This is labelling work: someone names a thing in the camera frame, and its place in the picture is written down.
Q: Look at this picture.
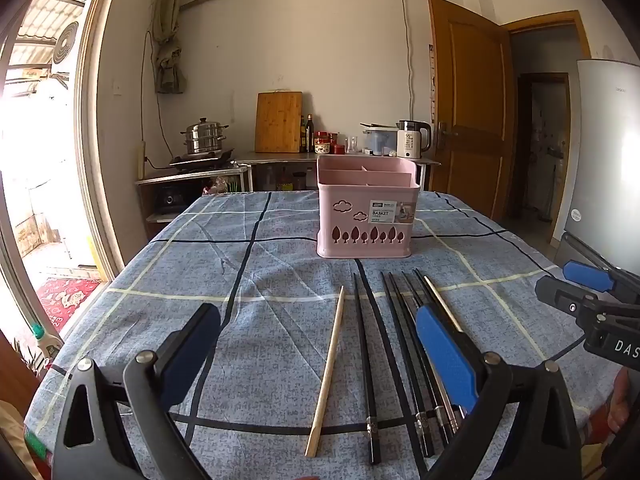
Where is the white electric kettle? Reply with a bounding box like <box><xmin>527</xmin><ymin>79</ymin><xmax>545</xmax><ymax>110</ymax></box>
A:
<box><xmin>397</xmin><ymin>120</ymin><xmax>433</xmax><ymax>160</ymax></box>

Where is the wooden door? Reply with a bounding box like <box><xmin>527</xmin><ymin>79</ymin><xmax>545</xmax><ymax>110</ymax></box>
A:
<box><xmin>428</xmin><ymin>0</ymin><xmax>516</xmax><ymax>221</ymax></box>

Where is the hanging grey cloth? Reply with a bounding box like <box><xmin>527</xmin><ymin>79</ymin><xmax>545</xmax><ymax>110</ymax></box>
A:
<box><xmin>151</xmin><ymin>0</ymin><xmax>189</xmax><ymax>95</ymax></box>

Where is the person's right hand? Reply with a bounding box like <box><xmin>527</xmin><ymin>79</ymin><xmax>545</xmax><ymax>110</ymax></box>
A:
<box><xmin>606</xmin><ymin>367</ymin><xmax>640</xmax><ymax>441</ymax></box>

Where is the steel kitchen counter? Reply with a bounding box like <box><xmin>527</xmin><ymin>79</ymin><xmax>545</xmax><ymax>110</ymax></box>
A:
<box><xmin>234</xmin><ymin>152</ymin><xmax>442</xmax><ymax>193</ymax></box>

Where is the black appliance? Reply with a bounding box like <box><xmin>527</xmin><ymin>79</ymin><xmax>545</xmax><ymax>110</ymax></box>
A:
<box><xmin>155</xmin><ymin>185</ymin><xmax>182</xmax><ymax>214</ymax></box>

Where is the steel steamer pot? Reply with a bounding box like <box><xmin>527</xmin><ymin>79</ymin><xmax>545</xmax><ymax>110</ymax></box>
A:
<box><xmin>180</xmin><ymin>117</ymin><xmax>230</xmax><ymax>156</ymax></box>

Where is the clear water filter jug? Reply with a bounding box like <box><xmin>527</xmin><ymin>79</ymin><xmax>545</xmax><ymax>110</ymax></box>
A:
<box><xmin>360</xmin><ymin>122</ymin><xmax>399</xmax><ymax>157</ymax></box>

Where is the outdoor fan unit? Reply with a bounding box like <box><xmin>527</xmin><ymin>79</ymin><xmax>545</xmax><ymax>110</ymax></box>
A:
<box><xmin>50</xmin><ymin>21</ymin><xmax>81</xmax><ymax>65</ymax></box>

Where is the red patterned rug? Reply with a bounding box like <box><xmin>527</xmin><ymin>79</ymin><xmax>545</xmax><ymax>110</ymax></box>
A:
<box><xmin>35</xmin><ymin>277</ymin><xmax>103</xmax><ymax>333</ymax></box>

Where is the black gas stove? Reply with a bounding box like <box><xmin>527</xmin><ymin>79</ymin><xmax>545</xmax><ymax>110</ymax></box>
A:
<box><xmin>169</xmin><ymin>149</ymin><xmax>236</xmax><ymax>167</ymax></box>

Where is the pink plastic utensil basket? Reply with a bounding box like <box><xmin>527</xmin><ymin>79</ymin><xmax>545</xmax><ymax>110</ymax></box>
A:
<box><xmin>316</xmin><ymin>155</ymin><xmax>420</xmax><ymax>259</ymax></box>

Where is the bamboo cutting board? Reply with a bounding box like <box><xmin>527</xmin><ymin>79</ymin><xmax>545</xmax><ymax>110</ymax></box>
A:
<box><xmin>254</xmin><ymin>91</ymin><xmax>304</xmax><ymax>154</ymax></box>

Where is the blue checked tablecloth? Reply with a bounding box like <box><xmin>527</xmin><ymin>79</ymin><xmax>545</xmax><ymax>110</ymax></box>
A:
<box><xmin>22</xmin><ymin>191</ymin><xmax>626</xmax><ymax>480</ymax></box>

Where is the silver refrigerator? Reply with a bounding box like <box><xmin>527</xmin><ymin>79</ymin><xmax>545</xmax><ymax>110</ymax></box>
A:
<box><xmin>550</xmin><ymin>59</ymin><xmax>640</xmax><ymax>281</ymax></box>

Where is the black chopstick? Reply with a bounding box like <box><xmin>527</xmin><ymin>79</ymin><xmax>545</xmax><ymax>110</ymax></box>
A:
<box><xmin>389</xmin><ymin>272</ymin><xmax>451</xmax><ymax>448</ymax></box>
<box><xmin>413</xmin><ymin>268</ymin><xmax>434</xmax><ymax>307</ymax></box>
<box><xmin>352</xmin><ymin>273</ymin><xmax>383</xmax><ymax>465</ymax></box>
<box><xmin>401</xmin><ymin>271</ymin><xmax>460</xmax><ymax>436</ymax></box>
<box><xmin>380</xmin><ymin>271</ymin><xmax>435</xmax><ymax>458</ymax></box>

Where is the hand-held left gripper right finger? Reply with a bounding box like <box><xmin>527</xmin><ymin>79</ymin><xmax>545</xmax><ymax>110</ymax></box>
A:
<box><xmin>415</xmin><ymin>304</ymin><xmax>583</xmax><ymax>480</ymax></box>

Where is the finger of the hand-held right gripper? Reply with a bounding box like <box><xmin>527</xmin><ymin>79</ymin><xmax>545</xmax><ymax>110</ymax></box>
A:
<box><xmin>534</xmin><ymin>276</ymin><xmax>601</xmax><ymax>322</ymax></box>
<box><xmin>562</xmin><ymin>259</ymin><xmax>640</xmax><ymax>306</ymax></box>

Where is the light wooden chopstick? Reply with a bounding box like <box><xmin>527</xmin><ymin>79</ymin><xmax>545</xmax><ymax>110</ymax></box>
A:
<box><xmin>424</xmin><ymin>275</ymin><xmax>464</xmax><ymax>333</ymax></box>
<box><xmin>305</xmin><ymin>286</ymin><xmax>346</xmax><ymax>459</ymax></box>

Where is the green capped bottle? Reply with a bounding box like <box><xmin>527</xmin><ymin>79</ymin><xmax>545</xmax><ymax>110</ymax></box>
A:
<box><xmin>27</xmin><ymin>324</ymin><xmax>66</xmax><ymax>361</ymax></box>

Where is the low metal stand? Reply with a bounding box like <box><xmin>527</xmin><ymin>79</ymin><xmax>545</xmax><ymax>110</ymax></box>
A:
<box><xmin>135</xmin><ymin>165</ymin><xmax>251</xmax><ymax>237</ymax></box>

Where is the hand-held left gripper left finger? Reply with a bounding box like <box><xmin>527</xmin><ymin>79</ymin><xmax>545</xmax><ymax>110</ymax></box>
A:
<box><xmin>50</xmin><ymin>302</ymin><xmax>222</xmax><ymax>480</ymax></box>

